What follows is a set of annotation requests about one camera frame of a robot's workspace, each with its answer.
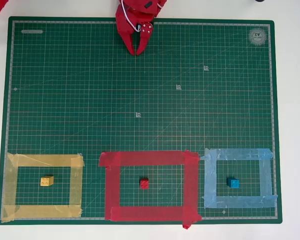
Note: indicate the red follower robot arm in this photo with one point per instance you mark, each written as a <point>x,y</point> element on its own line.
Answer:
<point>139,8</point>

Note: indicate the yellow tape square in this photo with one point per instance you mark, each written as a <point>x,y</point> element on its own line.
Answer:
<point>39,212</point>

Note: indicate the red tape square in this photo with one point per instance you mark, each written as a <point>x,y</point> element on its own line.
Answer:
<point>149,157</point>

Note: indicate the yellow toy brick cube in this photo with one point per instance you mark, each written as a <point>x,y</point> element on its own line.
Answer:
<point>47,181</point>

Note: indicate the small black round cap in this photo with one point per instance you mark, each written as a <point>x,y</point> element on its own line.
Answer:
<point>260,0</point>

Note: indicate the blue tape square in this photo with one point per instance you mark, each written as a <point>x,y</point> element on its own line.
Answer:
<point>240,202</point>

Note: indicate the green cutting mat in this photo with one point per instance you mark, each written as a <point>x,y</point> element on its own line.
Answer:
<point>149,100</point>

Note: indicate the blue toy brick cube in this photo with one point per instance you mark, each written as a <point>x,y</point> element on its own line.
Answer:
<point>233,183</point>

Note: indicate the red toy brick cube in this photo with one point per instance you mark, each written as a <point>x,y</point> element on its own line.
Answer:
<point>144,183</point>

